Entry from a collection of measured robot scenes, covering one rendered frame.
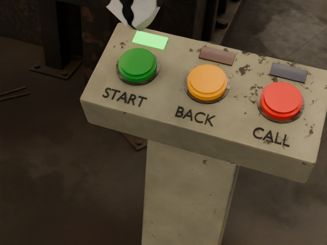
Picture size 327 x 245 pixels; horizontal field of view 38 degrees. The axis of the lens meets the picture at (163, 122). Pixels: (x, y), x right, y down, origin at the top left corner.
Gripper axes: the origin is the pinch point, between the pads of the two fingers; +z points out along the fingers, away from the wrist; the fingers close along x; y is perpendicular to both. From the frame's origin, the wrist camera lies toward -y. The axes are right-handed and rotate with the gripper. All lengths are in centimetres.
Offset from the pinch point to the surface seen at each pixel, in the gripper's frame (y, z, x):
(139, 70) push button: -1.1, 5.5, -0.5
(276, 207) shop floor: 17, 77, -21
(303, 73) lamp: 4.1, 6.4, -16.4
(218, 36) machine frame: 76, 91, 9
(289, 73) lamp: 3.6, 6.4, -15.0
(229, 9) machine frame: 94, 98, 10
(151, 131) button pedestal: -5.6, 9.2, -3.1
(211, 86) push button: -0.8, 5.5, -8.0
